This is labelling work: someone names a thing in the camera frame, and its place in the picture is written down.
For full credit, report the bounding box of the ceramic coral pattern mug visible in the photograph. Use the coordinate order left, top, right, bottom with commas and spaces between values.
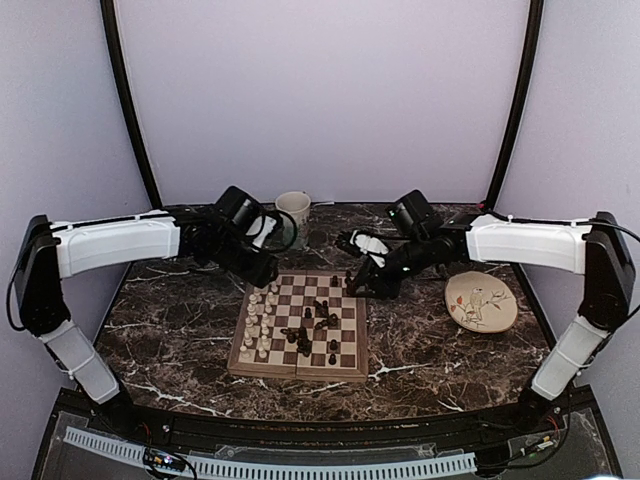
275, 191, 311, 250

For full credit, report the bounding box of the ceramic bird pattern plate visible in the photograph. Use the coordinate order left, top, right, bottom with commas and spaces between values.
444, 271, 518, 334

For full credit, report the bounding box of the white slotted cable duct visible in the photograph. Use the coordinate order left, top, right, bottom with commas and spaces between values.
62, 427, 477, 479

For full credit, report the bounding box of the pile of dark chess pieces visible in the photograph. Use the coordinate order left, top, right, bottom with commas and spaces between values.
280, 300, 341, 362

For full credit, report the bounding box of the black corner frame post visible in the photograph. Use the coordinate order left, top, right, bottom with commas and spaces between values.
99, 0, 163, 208
483, 0, 545, 209

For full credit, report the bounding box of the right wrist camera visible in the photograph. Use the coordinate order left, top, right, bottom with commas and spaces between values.
386, 189, 440, 236

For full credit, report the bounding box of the black front rail base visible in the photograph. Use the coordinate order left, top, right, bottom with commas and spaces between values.
54, 384, 596, 456

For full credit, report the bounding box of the black corner frame post left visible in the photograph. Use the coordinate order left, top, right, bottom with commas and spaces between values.
99, 0, 163, 208

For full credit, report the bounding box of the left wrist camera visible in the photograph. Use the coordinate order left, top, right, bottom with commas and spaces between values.
215, 186, 261, 230

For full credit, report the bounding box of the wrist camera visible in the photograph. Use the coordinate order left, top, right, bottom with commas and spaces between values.
386, 189, 440, 236
215, 186, 261, 230

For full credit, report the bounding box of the wooden chess board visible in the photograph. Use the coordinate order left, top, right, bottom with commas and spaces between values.
227, 270, 368, 382

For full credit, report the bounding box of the white chess pieces row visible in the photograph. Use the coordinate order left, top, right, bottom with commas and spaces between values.
239, 281, 279, 363

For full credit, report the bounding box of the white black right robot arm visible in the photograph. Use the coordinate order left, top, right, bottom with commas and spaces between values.
336, 212, 639, 434

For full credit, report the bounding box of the black corner frame post right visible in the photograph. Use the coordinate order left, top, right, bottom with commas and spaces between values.
483, 0, 545, 209

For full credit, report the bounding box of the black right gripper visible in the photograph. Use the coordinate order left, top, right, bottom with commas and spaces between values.
350, 233, 434, 299

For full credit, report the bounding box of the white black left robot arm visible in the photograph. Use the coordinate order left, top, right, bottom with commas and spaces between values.
7, 207, 281, 436

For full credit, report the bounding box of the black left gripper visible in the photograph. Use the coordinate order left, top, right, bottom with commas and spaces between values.
214, 233, 281, 290

